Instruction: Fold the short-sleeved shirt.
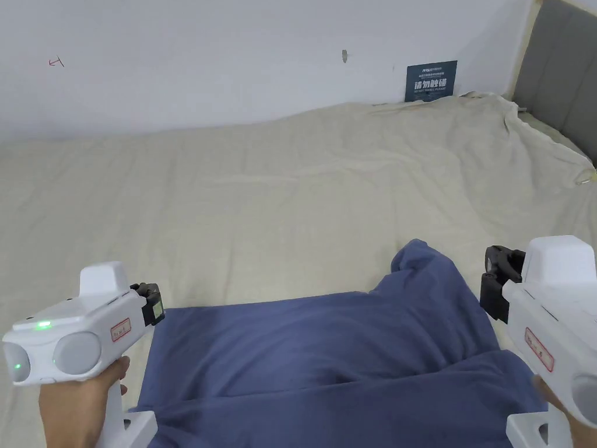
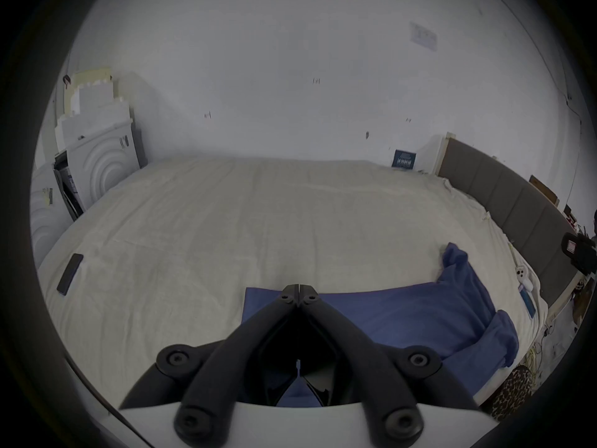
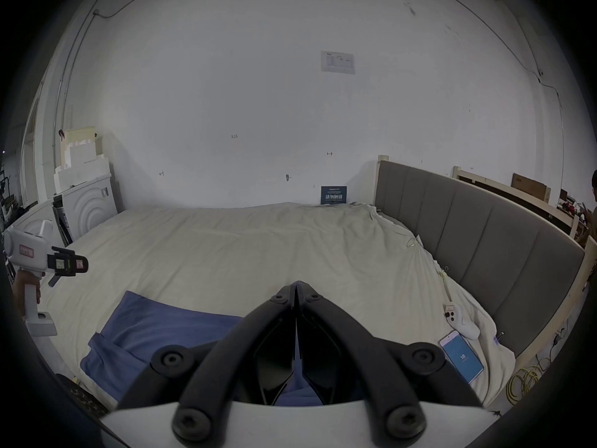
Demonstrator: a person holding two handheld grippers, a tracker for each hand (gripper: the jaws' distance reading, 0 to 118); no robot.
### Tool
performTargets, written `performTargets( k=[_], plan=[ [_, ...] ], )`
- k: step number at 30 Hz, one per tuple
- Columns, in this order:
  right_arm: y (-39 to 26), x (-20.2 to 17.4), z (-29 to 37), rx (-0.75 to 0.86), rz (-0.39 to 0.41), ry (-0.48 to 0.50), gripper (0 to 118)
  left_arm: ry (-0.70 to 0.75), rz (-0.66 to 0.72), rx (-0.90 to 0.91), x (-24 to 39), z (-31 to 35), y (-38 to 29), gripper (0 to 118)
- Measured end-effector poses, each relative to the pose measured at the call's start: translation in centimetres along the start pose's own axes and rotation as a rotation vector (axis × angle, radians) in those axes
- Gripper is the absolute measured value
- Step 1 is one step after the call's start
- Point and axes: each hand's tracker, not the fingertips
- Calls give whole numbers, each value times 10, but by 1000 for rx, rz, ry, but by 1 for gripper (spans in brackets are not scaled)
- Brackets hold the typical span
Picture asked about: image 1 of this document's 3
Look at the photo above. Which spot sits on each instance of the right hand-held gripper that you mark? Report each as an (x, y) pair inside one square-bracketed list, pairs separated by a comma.
[(555, 298)]

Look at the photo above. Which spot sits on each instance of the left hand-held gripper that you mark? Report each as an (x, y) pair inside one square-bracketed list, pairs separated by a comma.
[(88, 322)]

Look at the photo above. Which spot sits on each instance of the dark blue garment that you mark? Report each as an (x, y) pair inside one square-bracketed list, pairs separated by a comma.
[(303, 350)]

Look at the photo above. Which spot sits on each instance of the person's left hand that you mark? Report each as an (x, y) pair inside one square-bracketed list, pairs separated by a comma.
[(74, 410)]

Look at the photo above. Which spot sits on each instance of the person's right hand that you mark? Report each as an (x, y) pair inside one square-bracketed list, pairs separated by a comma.
[(583, 438)]

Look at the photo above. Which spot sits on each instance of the bed with beige sheet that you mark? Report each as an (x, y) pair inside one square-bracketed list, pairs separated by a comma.
[(233, 210)]

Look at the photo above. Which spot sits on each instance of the dark blue sign card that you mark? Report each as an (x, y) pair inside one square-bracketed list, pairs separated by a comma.
[(431, 81)]

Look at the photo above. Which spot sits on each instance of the grey padded headboard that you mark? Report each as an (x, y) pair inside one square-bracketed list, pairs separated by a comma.
[(559, 70)]

